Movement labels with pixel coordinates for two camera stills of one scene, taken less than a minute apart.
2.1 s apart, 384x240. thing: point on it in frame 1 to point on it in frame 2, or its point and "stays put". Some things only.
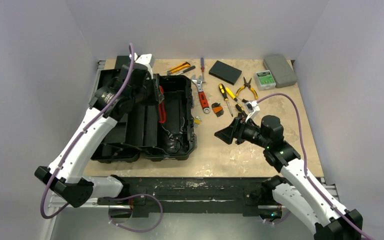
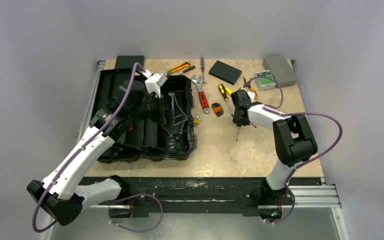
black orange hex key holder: x=218 y=109 stays put
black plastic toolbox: x=138 y=131 stays put
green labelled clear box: x=264 y=80 stays put
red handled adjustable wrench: x=203 y=101 stays put
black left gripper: x=155 y=97 to x=164 y=115
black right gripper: x=238 y=130 to x=240 y=117
